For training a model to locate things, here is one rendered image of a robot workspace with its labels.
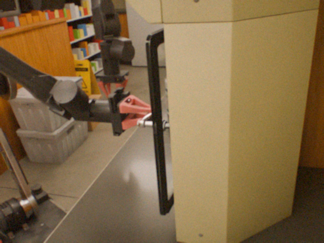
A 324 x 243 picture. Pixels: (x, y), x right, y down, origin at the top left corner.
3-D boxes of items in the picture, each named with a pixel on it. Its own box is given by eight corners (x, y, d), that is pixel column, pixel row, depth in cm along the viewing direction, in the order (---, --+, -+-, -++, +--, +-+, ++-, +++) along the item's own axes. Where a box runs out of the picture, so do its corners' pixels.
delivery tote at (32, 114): (88, 108, 321) (83, 76, 307) (54, 134, 269) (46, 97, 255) (53, 106, 332) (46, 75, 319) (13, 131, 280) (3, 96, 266)
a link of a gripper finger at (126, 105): (151, 106, 68) (110, 104, 70) (153, 135, 71) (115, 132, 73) (160, 95, 74) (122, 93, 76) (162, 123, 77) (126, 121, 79)
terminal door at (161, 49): (199, 152, 96) (196, 14, 80) (163, 219, 71) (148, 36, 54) (196, 152, 97) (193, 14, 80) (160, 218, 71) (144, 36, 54)
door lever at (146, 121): (174, 116, 73) (174, 105, 72) (159, 133, 65) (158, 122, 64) (153, 114, 75) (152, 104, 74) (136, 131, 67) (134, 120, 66)
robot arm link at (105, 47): (109, 37, 109) (95, 40, 105) (122, 39, 104) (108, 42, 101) (111, 57, 112) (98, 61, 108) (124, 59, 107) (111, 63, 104)
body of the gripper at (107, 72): (122, 81, 107) (120, 59, 103) (95, 80, 109) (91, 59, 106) (129, 75, 112) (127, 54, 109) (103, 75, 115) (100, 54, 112)
